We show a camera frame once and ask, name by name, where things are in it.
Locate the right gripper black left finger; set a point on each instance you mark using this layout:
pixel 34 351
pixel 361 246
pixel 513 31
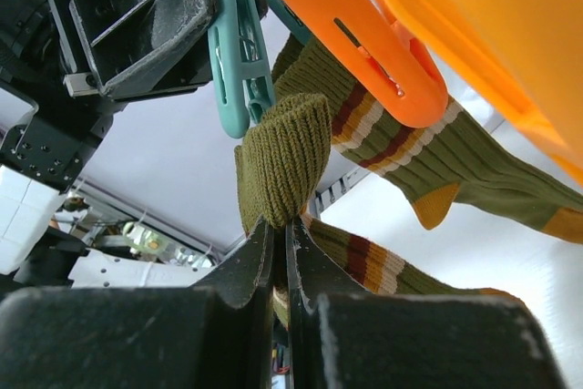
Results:
pixel 216 333

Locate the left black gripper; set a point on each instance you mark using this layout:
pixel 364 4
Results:
pixel 136 50

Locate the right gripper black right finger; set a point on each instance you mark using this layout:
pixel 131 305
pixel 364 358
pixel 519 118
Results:
pixel 342 336

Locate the olive orange striped sock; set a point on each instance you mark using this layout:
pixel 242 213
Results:
pixel 453 161

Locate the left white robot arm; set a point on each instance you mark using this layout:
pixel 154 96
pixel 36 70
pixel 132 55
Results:
pixel 31 52

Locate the light orange clothes peg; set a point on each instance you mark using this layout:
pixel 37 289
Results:
pixel 523 56

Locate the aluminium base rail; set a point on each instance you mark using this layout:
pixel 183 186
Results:
pixel 329 193

